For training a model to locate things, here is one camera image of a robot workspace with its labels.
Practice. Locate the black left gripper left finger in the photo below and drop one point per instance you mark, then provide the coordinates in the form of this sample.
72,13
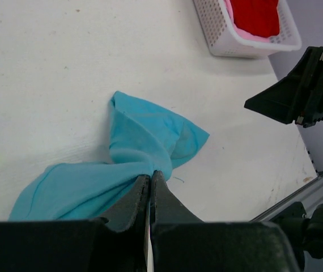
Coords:
116,240

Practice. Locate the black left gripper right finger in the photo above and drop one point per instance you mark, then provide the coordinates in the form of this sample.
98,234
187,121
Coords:
182,242

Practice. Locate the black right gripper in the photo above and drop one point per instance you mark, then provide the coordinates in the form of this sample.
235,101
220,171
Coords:
277,101

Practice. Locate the turquoise t shirt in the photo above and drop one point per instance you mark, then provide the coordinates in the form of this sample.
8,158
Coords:
144,138

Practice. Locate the pink t shirt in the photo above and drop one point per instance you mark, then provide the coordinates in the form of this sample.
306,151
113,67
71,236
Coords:
242,33

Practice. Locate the red t shirt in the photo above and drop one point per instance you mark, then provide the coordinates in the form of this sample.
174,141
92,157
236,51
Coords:
257,17

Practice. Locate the white plastic laundry basket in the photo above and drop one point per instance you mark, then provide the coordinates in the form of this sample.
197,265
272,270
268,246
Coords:
223,39

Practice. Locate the aluminium mounting rail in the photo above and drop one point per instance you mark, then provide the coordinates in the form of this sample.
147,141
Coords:
302,202

